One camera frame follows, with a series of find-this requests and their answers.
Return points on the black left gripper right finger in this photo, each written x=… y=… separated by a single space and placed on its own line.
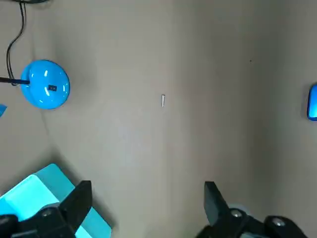
x=218 y=208

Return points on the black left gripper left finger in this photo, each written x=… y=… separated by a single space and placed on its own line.
x=62 y=218

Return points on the small blue parts tray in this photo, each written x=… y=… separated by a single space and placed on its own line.
x=313 y=102

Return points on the turquoise storage box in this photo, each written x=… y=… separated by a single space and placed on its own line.
x=27 y=193

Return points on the blue desk lamp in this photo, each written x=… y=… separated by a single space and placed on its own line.
x=44 y=84

